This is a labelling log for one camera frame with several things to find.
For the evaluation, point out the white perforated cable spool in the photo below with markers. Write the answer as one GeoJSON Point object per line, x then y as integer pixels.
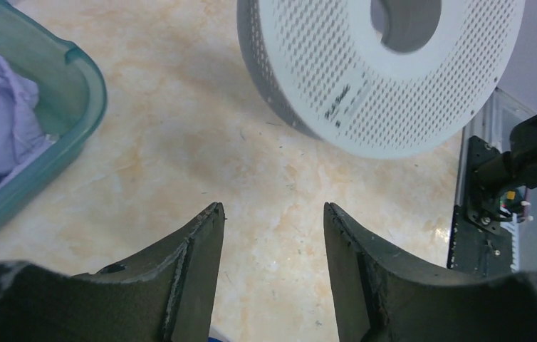
{"type": "Point", "coordinates": [323, 68]}

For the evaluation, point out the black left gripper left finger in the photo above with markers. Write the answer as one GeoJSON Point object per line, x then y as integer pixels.
{"type": "Point", "coordinates": [164, 292]}

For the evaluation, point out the teal plastic basin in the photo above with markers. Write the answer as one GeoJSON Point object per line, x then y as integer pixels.
{"type": "Point", "coordinates": [72, 101]}

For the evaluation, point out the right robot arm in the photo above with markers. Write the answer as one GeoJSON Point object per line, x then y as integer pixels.
{"type": "Point", "coordinates": [514, 168]}

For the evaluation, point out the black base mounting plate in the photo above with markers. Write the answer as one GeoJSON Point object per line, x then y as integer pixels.
{"type": "Point", "coordinates": [476, 247]}

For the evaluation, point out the white slotted cable duct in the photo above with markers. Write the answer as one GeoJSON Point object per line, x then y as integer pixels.
{"type": "Point", "coordinates": [513, 228]}

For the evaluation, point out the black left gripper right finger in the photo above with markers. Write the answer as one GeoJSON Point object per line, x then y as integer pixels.
{"type": "Point", "coordinates": [383, 293]}

